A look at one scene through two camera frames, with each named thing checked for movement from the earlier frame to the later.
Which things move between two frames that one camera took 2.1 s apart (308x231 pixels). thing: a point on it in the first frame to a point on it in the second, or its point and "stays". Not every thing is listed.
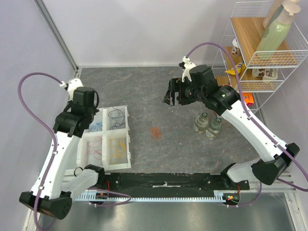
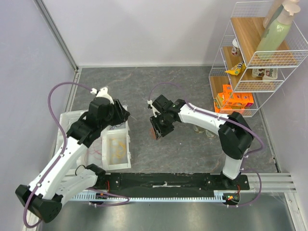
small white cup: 235,49 stays
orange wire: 156,132 stays
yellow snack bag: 240,67 stays
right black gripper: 175,91 to 161,128
